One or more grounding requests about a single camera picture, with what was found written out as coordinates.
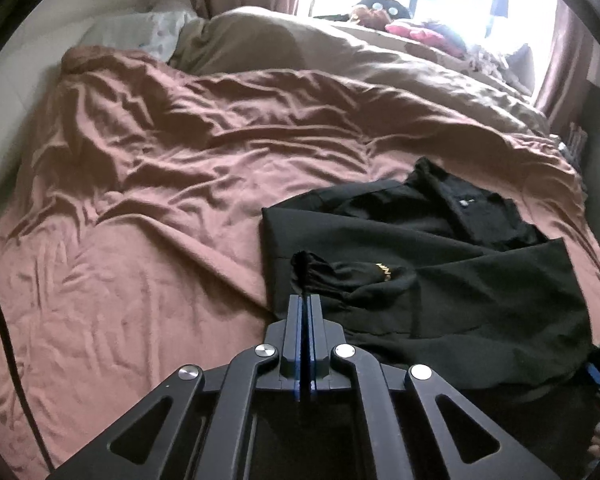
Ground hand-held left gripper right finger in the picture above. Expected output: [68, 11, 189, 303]
[308, 295, 556, 480]

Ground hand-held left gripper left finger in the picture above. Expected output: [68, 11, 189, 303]
[52, 295, 308, 480]

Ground black shirt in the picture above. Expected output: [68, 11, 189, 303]
[261, 156, 600, 401]

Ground brown bed sheet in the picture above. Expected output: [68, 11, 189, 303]
[0, 45, 600, 471]

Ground clear holder with items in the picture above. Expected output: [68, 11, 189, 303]
[560, 120, 588, 173]

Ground beige duvet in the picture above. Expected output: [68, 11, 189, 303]
[170, 6, 551, 136]

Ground plush toys on windowsill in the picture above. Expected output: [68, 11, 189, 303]
[420, 15, 536, 96]

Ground black plush toy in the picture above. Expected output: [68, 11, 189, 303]
[350, 0, 416, 28]

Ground white pillow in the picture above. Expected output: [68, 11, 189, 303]
[80, 0, 206, 63]

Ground white padded headboard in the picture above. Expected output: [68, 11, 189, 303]
[0, 0, 191, 231]

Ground black cable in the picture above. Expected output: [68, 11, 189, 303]
[0, 260, 51, 480]

